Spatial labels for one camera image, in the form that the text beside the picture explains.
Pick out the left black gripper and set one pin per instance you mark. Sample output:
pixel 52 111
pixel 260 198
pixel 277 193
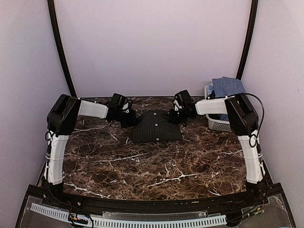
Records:
pixel 133 118

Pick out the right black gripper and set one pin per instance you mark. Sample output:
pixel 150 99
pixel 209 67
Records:
pixel 172 118

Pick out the white perforated plastic basket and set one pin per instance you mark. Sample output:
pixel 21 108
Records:
pixel 214 121

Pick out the black pinstriped long sleeve shirt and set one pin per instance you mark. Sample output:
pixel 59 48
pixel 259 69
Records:
pixel 153 127

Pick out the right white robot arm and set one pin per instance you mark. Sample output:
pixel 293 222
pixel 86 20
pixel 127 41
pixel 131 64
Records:
pixel 243 119

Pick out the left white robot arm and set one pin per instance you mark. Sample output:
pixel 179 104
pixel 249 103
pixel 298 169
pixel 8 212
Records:
pixel 62 119

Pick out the blue checkered long sleeve shirt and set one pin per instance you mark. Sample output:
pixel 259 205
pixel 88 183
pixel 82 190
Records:
pixel 226 86

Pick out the light blue shirt in basket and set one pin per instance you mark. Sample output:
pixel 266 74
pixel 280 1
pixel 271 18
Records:
pixel 210 89

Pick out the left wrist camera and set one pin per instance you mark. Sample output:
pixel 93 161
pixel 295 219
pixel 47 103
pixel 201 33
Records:
pixel 120 103

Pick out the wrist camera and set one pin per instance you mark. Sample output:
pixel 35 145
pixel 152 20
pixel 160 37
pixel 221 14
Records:
pixel 181 100
pixel 120 103

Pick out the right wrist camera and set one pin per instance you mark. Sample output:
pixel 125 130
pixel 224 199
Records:
pixel 181 100

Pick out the black front table rail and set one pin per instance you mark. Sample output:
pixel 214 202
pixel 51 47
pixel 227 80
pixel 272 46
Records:
pixel 92 205

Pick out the white slotted cable duct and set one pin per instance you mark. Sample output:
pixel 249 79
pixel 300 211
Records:
pixel 132 220

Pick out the right black frame post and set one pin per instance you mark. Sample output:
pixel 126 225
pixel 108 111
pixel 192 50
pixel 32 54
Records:
pixel 248 39

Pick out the black frame post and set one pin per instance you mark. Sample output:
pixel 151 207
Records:
pixel 248 39
pixel 59 45

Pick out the left black frame post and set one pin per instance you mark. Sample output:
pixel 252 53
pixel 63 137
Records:
pixel 59 45

